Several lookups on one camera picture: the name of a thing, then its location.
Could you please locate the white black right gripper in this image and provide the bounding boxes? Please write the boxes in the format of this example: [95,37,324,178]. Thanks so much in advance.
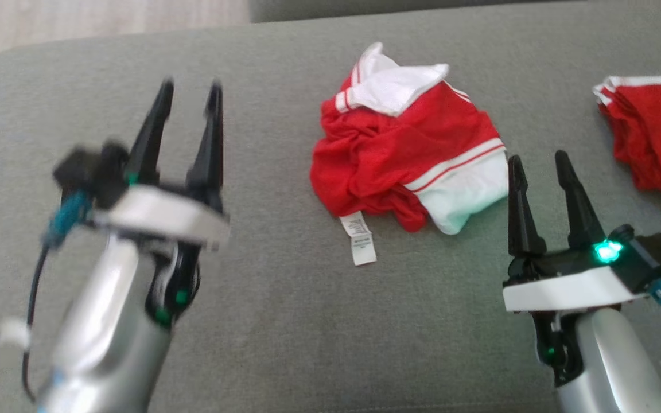
[502,150,647,387]

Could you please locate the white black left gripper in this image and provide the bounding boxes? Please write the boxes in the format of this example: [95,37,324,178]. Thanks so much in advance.
[92,79,231,328]

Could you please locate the red shorts with white stripe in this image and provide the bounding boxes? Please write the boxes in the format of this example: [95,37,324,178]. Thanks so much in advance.
[592,75,661,209]

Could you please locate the red white basketball jersey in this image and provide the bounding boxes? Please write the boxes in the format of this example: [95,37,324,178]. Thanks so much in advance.
[309,42,510,267]

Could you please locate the large grey sofa seat cushion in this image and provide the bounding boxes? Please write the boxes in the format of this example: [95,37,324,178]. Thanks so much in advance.
[0,0,661,413]

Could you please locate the blue left camera cable plug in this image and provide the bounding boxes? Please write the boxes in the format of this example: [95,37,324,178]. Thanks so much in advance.
[42,191,92,248]

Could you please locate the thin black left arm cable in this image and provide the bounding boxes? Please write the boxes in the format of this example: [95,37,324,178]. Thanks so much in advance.
[20,246,48,403]

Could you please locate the white cable clip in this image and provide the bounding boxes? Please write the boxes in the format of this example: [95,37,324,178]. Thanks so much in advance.
[0,317,31,357]

